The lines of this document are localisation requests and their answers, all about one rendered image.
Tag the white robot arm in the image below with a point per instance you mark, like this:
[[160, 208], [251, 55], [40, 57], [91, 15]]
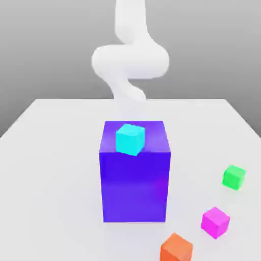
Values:
[[130, 61]]

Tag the large purple box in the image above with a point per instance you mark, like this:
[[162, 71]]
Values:
[[134, 187]]

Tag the small green cube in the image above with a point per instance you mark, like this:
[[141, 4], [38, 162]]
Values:
[[233, 177]]

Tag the small cyan cube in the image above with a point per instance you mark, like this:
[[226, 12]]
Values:
[[129, 140]]

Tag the small magenta cube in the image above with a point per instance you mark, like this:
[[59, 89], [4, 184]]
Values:
[[215, 223]]

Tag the small orange cube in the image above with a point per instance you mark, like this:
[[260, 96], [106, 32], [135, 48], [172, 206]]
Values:
[[176, 248]]

